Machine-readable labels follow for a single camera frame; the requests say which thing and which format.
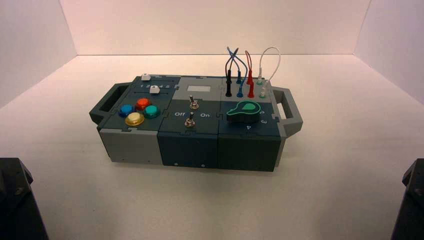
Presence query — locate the blue jumper cable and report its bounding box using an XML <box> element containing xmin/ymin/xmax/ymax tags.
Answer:
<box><xmin>227</xmin><ymin>46</ymin><xmax>249</xmax><ymax>99</ymax></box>

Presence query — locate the green rotary knob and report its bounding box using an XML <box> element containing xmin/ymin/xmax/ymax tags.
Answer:
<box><xmin>226</xmin><ymin>100</ymin><xmax>263</xmax><ymax>124</ymax></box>

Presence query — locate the teal and grey control box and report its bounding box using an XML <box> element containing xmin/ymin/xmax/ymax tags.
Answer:
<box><xmin>88</xmin><ymin>74</ymin><xmax>304</xmax><ymax>172</ymax></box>

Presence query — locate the yellow push button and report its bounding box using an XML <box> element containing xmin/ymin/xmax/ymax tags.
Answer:
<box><xmin>124</xmin><ymin>112</ymin><xmax>146</xmax><ymax>127</ymax></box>

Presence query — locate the red jumper cable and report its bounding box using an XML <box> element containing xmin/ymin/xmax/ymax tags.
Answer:
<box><xmin>244</xmin><ymin>49</ymin><xmax>256</xmax><ymax>99</ymax></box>

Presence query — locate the teal push button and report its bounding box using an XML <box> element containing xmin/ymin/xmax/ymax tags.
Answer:
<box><xmin>143</xmin><ymin>105</ymin><xmax>162</xmax><ymax>119</ymax></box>

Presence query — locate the black jumper cable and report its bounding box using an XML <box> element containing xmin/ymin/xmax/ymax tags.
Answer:
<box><xmin>224</xmin><ymin>47</ymin><xmax>240</xmax><ymax>98</ymax></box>

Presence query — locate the blue push button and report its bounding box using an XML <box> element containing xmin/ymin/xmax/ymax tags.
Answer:
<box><xmin>118</xmin><ymin>104</ymin><xmax>135</xmax><ymax>118</ymax></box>

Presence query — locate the white jumper cable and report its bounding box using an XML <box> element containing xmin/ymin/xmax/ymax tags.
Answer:
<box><xmin>257</xmin><ymin>46</ymin><xmax>282</xmax><ymax>99</ymax></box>

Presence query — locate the orange push button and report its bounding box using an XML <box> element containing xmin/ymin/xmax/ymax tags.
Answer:
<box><xmin>135</xmin><ymin>97</ymin><xmax>152</xmax><ymax>112</ymax></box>

